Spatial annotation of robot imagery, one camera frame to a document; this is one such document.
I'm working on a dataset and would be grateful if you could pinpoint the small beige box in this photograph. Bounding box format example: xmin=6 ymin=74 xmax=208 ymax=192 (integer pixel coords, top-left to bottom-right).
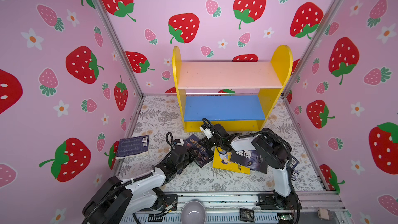
xmin=317 ymin=208 xmax=333 ymax=220

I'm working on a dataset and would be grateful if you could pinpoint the yellow cartoon cover book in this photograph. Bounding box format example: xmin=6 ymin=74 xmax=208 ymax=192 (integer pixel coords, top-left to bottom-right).
xmin=212 ymin=147 xmax=250 ymax=175

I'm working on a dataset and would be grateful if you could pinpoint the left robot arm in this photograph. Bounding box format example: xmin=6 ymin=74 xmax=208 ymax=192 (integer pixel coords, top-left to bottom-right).
xmin=82 ymin=132 xmax=197 ymax=224

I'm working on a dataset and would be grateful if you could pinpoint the black wolf cover book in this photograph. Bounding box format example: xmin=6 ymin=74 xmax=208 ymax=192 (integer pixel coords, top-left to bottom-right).
xmin=231 ymin=150 xmax=268 ymax=174

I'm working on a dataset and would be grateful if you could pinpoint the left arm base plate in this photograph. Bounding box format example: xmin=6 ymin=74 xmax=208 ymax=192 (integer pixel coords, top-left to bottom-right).
xmin=149 ymin=194 xmax=178 ymax=211

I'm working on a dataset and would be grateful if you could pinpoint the yellow pink blue bookshelf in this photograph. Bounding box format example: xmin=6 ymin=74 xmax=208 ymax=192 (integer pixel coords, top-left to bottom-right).
xmin=172 ymin=45 xmax=293 ymax=132

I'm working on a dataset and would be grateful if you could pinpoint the grey bowl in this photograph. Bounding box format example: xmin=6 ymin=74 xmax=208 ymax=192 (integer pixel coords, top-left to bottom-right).
xmin=180 ymin=200 xmax=207 ymax=224

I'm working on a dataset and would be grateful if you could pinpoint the navy book at left wall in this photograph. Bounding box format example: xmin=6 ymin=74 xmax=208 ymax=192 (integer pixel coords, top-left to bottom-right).
xmin=116 ymin=135 xmax=149 ymax=160

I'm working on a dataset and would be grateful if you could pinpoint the navy book far right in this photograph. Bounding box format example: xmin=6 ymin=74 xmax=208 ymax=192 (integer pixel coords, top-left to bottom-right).
xmin=290 ymin=156 xmax=300 ymax=181

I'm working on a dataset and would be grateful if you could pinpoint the dark portrait cover book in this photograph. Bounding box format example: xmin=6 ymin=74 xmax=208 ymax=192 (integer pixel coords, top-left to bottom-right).
xmin=184 ymin=134 xmax=214 ymax=168

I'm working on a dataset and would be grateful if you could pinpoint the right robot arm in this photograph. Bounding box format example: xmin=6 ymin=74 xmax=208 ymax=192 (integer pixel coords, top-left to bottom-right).
xmin=200 ymin=118 xmax=302 ymax=211

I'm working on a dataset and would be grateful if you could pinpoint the small black circuit board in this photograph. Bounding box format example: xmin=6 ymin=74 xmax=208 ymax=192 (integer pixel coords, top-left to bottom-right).
xmin=239 ymin=208 xmax=255 ymax=223

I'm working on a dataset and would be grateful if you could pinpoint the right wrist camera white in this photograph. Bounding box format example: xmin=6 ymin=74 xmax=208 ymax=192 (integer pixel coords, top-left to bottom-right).
xmin=200 ymin=124 xmax=213 ymax=140

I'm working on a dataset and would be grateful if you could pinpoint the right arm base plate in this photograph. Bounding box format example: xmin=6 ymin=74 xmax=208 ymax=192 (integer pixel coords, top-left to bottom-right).
xmin=256 ymin=191 xmax=302 ymax=210

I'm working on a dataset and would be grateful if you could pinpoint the green lit circuit board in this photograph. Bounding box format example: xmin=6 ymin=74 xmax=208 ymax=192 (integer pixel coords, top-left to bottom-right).
xmin=277 ymin=213 xmax=294 ymax=224

